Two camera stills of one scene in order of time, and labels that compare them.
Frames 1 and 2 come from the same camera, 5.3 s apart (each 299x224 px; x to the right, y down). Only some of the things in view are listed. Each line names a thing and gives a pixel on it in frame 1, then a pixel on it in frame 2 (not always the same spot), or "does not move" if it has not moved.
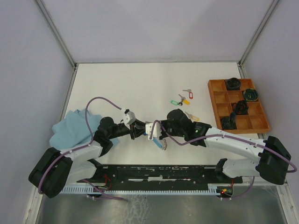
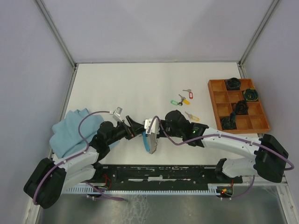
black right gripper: (163, 135) does not move
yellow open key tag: (195, 118) does not move
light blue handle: (158, 143) to (144, 135)
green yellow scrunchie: (251, 94) does not move
